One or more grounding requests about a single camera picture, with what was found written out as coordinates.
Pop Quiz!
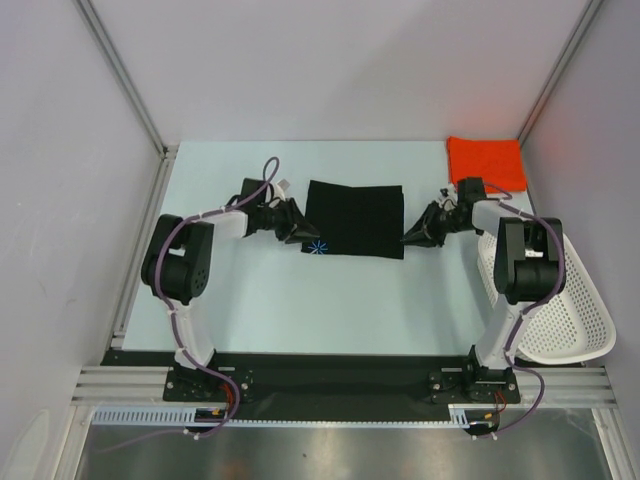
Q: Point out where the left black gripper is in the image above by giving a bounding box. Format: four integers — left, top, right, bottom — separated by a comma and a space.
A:
257, 198, 319, 245

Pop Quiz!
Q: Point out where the black t-shirt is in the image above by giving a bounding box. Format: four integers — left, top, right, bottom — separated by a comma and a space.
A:
301, 180, 404, 260

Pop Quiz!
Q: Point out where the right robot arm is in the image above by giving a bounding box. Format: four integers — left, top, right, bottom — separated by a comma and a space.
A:
402, 177, 566, 404

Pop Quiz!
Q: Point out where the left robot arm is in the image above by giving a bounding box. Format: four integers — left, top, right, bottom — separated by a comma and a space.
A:
141, 178, 320, 400

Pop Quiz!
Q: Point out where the folded orange t-shirt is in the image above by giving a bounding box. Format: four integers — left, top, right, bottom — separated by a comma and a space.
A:
445, 136, 527, 192

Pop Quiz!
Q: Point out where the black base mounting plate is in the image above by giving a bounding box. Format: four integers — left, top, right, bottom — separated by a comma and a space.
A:
102, 350, 521, 423

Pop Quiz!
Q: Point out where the white perforated plastic basket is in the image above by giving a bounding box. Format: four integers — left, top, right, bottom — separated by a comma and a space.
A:
477, 233, 616, 368

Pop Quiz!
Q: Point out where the left aluminium corner post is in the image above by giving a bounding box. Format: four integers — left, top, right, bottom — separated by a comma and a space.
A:
74, 0, 169, 154

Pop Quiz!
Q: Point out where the aluminium corner post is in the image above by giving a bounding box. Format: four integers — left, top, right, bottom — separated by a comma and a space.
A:
74, 0, 169, 154
517, 0, 608, 146

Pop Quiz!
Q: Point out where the white slotted cable duct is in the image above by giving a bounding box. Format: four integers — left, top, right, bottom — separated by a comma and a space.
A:
92, 406, 497, 430

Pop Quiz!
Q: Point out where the right aluminium corner post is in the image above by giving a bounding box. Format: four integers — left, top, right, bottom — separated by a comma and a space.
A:
517, 0, 608, 146

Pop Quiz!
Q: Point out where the aluminium frame rail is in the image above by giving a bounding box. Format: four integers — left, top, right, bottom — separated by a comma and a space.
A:
72, 366, 616, 408

